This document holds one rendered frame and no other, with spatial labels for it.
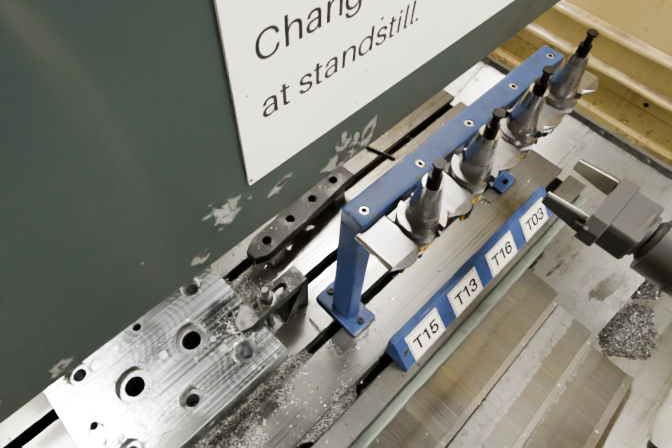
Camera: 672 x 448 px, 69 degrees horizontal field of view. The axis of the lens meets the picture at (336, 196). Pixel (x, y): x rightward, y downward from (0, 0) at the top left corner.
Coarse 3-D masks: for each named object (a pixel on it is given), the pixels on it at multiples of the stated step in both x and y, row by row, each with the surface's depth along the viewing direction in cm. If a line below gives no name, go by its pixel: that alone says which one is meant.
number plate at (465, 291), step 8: (472, 272) 87; (464, 280) 86; (472, 280) 87; (456, 288) 85; (464, 288) 86; (472, 288) 87; (480, 288) 89; (448, 296) 84; (456, 296) 85; (464, 296) 86; (472, 296) 88; (456, 304) 85; (464, 304) 87; (456, 312) 86
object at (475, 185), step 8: (456, 160) 66; (448, 168) 68; (456, 168) 65; (496, 168) 66; (456, 176) 65; (464, 176) 65; (488, 176) 65; (496, 176) 65; (464, 184) 65; (472, 184) 64; (480, 184) 64; (488, 184) 67; (480, 192) 66
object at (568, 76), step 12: (576, 48) 70; (564, 60) 71; (576, 60) 69; (588, 60) 69; (564, 72) 71; (576, 72) 70; (552, 84) 74; (564, 84) 72; (576, 84) 72; (564, 96) 73
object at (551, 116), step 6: (516, 102) 74; (546, 102) 74; (510, 108) 74; (546, 108) 74; (552, 108) 74; (546, 114) 73; (552, 114) 73; (558, 114) 73; (546, 120) 72; (552, 120) 72; (558, 120) 72; (546, 126) 72; (552, 126) 72
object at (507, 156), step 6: (468, 144) 69; (498, 144) 69; (504, 144) 69; (510, 144) 69; (498, 150) 69; (504, 150) 69; (510, 150) 69; (516, 150) 69; (498, 156) 68; (504, 156) 68; (510, 156) 68; (516, 156) 68; (498, 162) 67; (504, 162) 67; (510, 162) 68; (516, 162) 68; (504, 168) 67; (510, 168) 67
